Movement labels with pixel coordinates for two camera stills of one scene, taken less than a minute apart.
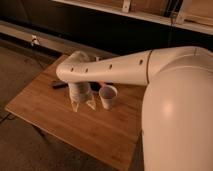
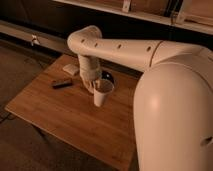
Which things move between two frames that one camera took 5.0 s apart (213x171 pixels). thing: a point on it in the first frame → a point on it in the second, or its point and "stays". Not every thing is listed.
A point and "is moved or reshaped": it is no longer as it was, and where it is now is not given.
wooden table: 114,133 stays
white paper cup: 107,94 is moved or reshaped
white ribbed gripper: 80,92 → 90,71
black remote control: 60,85 stays
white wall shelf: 192,14 stays
